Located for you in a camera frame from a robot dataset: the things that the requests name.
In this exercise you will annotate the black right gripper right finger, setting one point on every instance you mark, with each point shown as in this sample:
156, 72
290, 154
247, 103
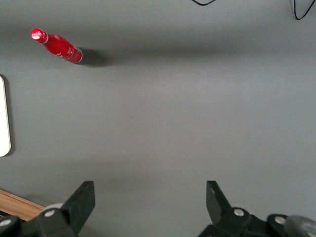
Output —
222, 214

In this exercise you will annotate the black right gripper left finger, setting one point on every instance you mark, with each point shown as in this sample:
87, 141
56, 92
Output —
76, 212

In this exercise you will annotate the beige rectangular tray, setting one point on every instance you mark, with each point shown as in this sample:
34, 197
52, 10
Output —
3, 116

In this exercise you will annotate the oak wooden drawer cabinet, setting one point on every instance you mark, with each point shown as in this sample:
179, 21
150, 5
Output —
14, 205

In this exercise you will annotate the red soda bottle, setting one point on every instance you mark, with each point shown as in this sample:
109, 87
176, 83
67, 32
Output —
61, 49

